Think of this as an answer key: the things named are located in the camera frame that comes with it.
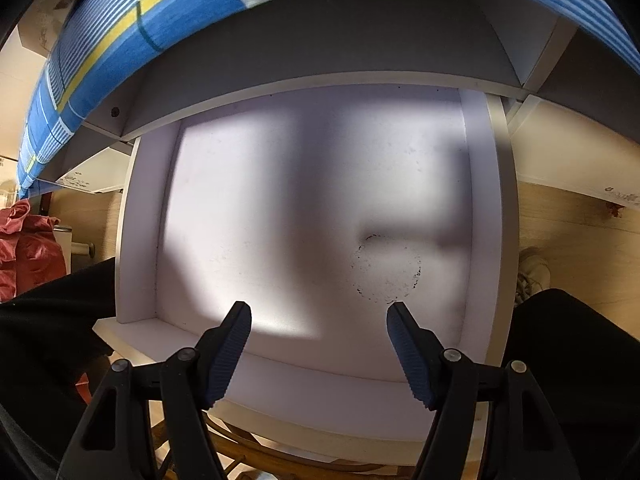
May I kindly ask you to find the person's right beige shoe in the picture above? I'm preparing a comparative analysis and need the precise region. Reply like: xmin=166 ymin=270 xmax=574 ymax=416
xmin=517 ymin=247 xmax=553 ymax=306

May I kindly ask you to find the white drawer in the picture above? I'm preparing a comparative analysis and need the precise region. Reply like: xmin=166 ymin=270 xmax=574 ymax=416
xmin=92 ymin=82 xmax=521 ymax=466

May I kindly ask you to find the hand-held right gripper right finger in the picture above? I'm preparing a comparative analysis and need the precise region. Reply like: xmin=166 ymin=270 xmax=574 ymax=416
xmin=386 ymin=301 xmax=582 ymax=480

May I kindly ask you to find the person's leg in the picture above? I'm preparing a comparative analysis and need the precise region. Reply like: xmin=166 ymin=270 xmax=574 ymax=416
xmin=0 ymin=255 xmax=118 ymax=480
xmin=510 ymin=287 xmax=640 ymax=480

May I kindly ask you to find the red cloth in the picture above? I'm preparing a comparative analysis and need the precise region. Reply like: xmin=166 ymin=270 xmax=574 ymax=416
xmin=0 ymin=199 xmax=68 ymax=303

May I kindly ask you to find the white rolling stand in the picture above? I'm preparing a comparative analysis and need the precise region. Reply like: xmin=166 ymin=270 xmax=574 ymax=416
xmin=52 ymin=225 xmax=96 ymax=276

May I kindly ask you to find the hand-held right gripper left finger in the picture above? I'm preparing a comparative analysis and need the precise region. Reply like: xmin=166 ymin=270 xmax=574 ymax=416
xmin=55 ymin=301 xmax=252 ymax=480

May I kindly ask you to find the person's left leg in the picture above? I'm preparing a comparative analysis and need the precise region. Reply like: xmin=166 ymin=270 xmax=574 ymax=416
xmin=0 ymin=255 xmax=118 ymax=480

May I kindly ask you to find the person's right leg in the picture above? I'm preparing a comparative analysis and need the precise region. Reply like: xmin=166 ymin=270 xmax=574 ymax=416
xmin=510 ymin=287 xmax=640 ymax=480

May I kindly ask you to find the wooden stool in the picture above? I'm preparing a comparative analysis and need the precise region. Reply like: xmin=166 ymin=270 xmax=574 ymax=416
xmin=150 ymin=410 xmax=491 ymax=480

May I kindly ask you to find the blue plaid cloth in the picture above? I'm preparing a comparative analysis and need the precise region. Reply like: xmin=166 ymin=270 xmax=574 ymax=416
xmin=15 ymin=0 xmax=640 ymax=188

